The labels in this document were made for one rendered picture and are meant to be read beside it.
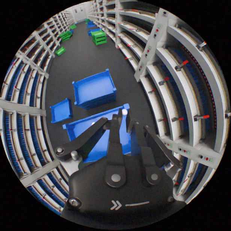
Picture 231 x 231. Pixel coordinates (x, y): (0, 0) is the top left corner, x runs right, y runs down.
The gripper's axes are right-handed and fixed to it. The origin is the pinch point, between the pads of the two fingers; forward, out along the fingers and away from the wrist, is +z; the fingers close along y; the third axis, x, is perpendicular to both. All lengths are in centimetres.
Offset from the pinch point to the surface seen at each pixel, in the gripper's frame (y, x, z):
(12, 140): -87, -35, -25
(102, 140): -5.7, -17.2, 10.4
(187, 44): 20.8, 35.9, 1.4
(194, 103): 35.1, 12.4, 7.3
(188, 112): 34.1, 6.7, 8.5
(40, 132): -88, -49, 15
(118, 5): -21, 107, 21
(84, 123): -16.6, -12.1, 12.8
